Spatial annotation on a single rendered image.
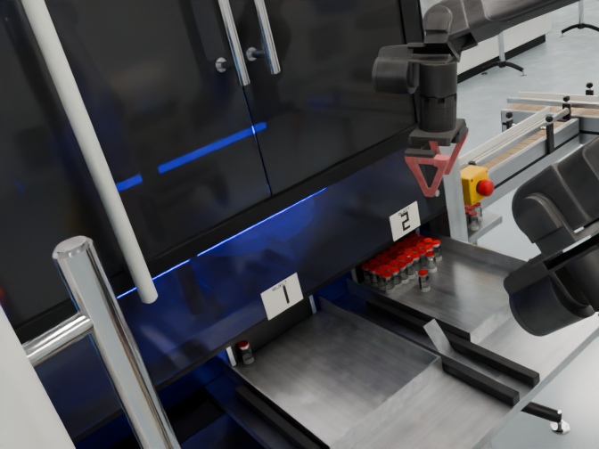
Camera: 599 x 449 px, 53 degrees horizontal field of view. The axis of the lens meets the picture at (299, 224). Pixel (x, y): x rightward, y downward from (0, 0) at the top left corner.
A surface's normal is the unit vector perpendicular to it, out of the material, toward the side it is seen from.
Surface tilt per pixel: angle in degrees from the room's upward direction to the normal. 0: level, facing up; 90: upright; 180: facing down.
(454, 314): 0
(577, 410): 0
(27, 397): 90
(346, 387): 0
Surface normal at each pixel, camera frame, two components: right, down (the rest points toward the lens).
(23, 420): 0.70, 0.16
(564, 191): -0.79, 0.28
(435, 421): -0.22, -0.88
